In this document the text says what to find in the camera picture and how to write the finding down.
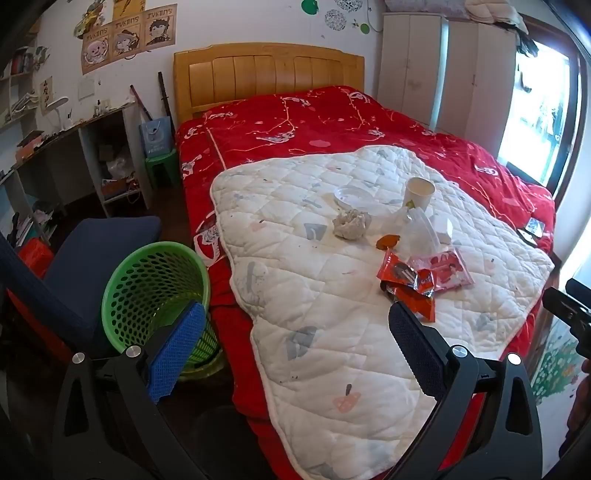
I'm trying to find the pink tissue packet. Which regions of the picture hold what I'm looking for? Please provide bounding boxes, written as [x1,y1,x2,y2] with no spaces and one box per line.
[409,247,475,291]

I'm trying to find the bright window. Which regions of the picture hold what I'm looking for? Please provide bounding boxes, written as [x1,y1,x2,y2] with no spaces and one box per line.
[496,41,583,185]

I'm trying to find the white foam block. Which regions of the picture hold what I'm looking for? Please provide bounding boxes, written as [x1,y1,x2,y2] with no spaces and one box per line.
[433,217,455,245]

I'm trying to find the white wardrobe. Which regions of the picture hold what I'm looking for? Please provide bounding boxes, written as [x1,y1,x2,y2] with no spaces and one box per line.
[376,11,515,139]

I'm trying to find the white desk with shelves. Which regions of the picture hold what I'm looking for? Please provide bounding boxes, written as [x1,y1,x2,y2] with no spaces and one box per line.
[0,99,155,241]

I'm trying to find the dark long stick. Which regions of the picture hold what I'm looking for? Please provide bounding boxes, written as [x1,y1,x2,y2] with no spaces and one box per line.
[158,71,176,130]

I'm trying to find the green plastic mesh basket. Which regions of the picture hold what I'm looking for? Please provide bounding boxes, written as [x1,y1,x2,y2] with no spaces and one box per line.
[102,241,227,381]

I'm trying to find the white wall bookshelf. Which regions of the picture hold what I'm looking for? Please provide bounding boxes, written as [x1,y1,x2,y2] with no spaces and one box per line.
[0,44,51,125]

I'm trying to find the floral floor mat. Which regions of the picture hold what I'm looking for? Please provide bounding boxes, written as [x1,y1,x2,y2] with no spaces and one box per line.
[531,314,583,407]

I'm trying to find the white paper cup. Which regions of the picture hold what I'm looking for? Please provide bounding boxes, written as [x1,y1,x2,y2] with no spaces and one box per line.
[405,176,435,210]

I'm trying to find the red plastic bag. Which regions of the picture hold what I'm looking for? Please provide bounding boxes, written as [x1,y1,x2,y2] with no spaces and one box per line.
[18,237,56,278]

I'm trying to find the crumpled grey tissue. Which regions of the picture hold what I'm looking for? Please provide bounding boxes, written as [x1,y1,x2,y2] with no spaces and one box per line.
[332,209,372,240]

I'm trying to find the clear round plastic lid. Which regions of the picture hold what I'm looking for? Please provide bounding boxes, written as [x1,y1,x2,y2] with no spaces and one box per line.
[333,185,372,208]

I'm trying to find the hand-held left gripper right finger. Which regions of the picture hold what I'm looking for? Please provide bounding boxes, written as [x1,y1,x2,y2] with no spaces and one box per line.
[388,302,542,480]

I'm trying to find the blue office chair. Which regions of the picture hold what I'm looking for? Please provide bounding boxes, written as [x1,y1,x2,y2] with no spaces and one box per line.
[0,216,162,365]

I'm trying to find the white quilted mat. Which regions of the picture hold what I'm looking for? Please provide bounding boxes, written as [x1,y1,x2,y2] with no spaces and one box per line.
[210,145,555,478]

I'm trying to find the red long stick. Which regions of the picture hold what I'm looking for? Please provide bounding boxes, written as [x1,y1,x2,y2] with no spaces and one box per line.
[129,84,153,123]

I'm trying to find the red snack wrapper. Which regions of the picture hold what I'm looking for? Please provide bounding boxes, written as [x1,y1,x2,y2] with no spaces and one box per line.
[376,249,437,321]

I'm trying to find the wooden bed headboard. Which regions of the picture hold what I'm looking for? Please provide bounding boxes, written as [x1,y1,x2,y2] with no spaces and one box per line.
[173,43,365,125]

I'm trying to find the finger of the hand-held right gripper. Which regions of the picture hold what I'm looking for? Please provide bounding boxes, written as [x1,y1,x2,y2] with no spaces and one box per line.
[566,278,591,303]
[542,287,591,357]

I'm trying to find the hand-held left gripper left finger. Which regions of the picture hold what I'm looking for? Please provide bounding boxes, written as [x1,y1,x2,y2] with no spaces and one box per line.
[51,302,218,480]

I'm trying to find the green plastic stool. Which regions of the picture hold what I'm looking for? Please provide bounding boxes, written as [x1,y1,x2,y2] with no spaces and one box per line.
[145,148,181,188]

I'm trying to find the clear square plastic box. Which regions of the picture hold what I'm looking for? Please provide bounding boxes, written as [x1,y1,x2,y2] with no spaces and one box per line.
[402,207,439,254]

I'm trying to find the red patterned blanket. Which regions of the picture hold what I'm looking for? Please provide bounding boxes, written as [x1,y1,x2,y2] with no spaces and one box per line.
[175,85,557,480]

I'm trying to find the blue paper bag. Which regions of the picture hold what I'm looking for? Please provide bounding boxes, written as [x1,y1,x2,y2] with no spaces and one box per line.
[140,117,174,158]

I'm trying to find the small clear plastic cup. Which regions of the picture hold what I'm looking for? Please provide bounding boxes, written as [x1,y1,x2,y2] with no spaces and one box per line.
[383,205,411,232]

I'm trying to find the cartoon wall poster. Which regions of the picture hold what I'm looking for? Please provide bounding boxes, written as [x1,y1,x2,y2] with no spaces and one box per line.
[74,0,178,75]

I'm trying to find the white desk lamp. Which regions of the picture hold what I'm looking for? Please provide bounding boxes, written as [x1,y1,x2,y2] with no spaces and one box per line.
[46,96,75,132]

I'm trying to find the small blue patterned card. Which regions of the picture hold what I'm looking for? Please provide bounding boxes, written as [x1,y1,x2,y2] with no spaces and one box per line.
[517,218,546,241]

